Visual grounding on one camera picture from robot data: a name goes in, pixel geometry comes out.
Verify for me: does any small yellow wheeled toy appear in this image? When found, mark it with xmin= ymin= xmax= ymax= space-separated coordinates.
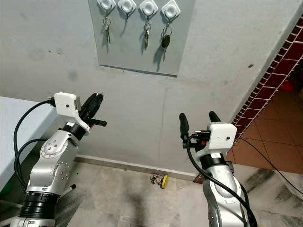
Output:
xmin=150 ymin=173 xmax=169 ymax=189

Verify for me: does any white table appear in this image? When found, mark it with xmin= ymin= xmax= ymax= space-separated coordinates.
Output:
xmin=0 ymin=96 xmax=49 ymax=190

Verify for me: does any red plastic object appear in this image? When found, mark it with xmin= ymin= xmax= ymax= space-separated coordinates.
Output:
xmin=281 ymin=79 xmax=295 ymax=93

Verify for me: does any brass and silver key bunch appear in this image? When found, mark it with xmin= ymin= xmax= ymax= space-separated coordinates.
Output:
xmin=143 ymin=21 xmax=152 ymax=49

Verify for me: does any black car key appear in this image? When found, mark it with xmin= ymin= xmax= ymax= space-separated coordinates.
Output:
xmin=160 ymin=25 xmax=173 ymax=62

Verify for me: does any green object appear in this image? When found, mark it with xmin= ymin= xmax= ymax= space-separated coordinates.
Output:
xmin=0 ymin=182 xmax=13 ymax=198

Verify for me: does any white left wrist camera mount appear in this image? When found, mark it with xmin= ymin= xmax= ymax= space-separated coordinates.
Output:
xmin=53 ymin=92 xmax=91 ymax=130

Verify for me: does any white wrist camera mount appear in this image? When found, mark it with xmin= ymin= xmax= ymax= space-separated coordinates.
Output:
xmin=53 ymin=92 xmax=91 ymax=130
xmin=209 ymin=122 xmax=238 ymax=155

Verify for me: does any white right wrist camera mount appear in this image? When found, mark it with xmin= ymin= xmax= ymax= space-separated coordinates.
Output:
xmin=209 ymin=122 xmax=238 ymax=155

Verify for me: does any grey wall board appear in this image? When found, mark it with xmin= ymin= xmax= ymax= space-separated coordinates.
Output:
xmin=88 ymin=0 xmax=196 ymax=78

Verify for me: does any thin black floor cable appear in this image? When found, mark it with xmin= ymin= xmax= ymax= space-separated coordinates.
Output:
xmin=236 ymin=136 xmax=303 ymax=183

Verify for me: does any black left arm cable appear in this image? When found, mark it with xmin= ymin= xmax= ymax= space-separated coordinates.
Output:
xmin=13 ymin=97 xmax=57 ymax=191

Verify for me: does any white wall hook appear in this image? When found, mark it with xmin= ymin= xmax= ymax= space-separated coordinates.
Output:
xmin=97 ymin=0 xmax=117 ymax=12
xmin=160 ymin=0 xmax=182 ymax=20
xmin=117 ymin=0 xmax=138 ymax=15
xmin=139 ymin=0 xmax=160 ymax=17

